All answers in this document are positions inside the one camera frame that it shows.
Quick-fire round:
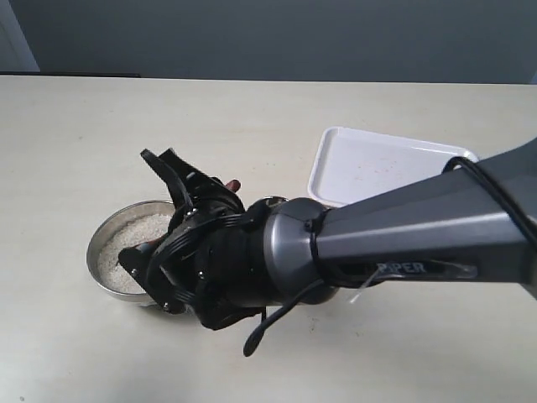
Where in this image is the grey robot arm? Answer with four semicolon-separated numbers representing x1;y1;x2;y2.
118;142;536;330

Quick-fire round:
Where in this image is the steel cup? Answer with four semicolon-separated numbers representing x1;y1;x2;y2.
263;196;288;208

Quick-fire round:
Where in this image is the steel bowl of rice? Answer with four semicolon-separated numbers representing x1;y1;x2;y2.
86;200;185;308

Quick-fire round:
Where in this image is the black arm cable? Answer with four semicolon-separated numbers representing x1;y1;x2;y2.
242;155;537;358

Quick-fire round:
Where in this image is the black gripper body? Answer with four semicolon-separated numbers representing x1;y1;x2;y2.
146;176;277;330

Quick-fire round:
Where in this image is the white plastic tray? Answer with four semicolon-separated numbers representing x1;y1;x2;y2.
307;127;479;207

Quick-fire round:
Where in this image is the dark red wooden spoon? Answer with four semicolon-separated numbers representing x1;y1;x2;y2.
226;180;241;192

